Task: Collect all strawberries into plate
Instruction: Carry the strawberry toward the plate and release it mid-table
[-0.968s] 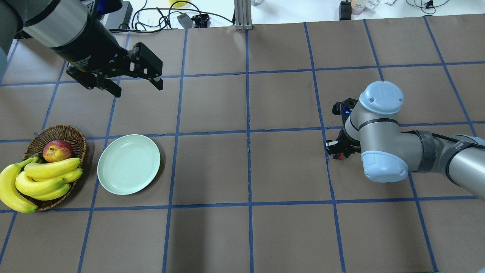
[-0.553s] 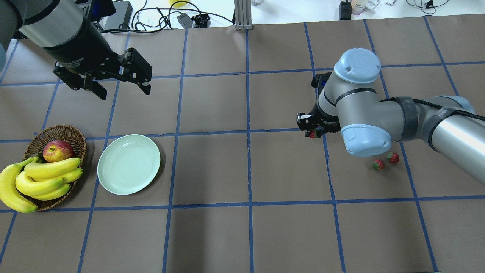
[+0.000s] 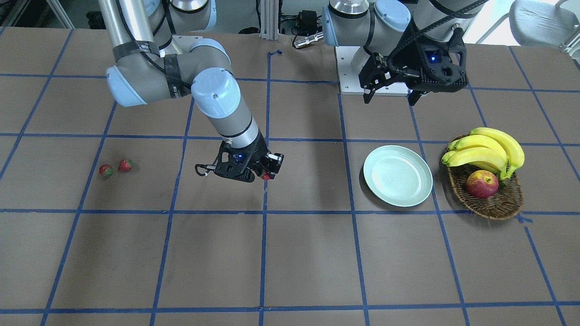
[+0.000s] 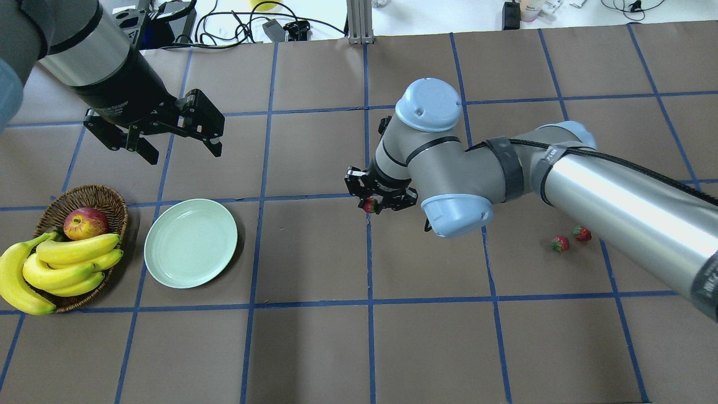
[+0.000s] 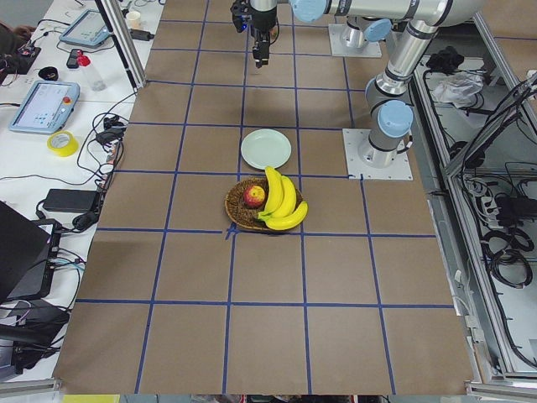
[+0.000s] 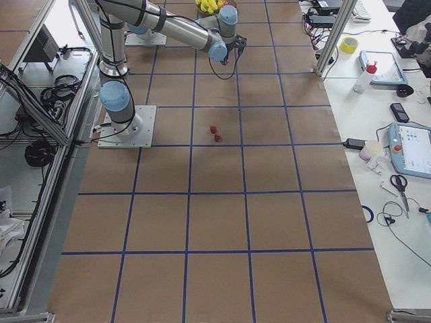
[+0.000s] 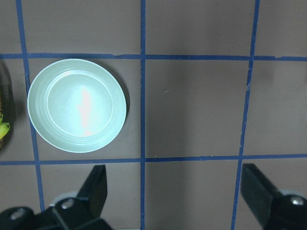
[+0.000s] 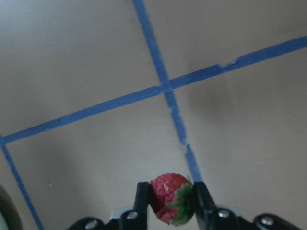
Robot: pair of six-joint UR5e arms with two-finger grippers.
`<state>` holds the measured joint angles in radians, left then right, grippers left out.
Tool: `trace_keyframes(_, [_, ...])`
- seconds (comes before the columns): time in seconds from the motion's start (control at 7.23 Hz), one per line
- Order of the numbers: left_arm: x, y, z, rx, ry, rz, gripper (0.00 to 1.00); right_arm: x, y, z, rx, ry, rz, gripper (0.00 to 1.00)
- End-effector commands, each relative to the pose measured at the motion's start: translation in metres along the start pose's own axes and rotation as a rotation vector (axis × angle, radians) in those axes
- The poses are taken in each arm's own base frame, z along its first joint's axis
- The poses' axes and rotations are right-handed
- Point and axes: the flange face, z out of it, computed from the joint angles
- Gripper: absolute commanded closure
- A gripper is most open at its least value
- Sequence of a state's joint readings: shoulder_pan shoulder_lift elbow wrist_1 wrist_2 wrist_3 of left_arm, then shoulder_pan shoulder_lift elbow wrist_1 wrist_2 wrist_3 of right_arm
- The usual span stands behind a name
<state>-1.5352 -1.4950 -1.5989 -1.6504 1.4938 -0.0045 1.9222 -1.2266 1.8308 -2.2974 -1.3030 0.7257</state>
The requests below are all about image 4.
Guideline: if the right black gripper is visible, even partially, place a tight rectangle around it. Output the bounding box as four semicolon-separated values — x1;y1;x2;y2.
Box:
344;166;418;214

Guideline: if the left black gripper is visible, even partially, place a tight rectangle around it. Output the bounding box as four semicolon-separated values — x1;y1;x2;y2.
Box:
74;48;225;164

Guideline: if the strawberry one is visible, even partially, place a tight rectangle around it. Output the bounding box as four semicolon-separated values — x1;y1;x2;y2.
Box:
361;197;379;214

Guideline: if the strawberry three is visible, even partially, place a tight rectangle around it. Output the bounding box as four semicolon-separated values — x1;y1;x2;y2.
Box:
550;236;570;253

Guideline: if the strawberry two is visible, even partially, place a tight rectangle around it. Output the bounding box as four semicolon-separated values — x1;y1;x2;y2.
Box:
572;224;593;242

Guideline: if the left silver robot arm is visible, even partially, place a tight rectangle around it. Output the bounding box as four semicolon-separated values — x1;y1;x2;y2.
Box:
2;1;225;164

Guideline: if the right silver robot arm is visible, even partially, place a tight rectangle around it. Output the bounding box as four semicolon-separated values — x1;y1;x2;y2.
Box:
344;77;717;320

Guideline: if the light green plate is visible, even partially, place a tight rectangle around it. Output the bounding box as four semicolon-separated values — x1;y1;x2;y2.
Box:
144;199;239;289

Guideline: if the red apple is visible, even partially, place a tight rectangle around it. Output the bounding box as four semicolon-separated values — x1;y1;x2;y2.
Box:
62;207;109;241

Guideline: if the black power adapter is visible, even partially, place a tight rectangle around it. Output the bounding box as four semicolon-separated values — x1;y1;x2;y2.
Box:
262;20;289;43

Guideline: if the yellow banana bunch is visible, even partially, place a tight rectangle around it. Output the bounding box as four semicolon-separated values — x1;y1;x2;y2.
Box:
1;232;124;315

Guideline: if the aluminium frame post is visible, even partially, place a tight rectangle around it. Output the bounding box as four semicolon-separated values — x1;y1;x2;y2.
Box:
346;0;375;44

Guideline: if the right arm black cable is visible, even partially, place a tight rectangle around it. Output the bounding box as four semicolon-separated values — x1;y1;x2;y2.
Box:
466;138;703;191

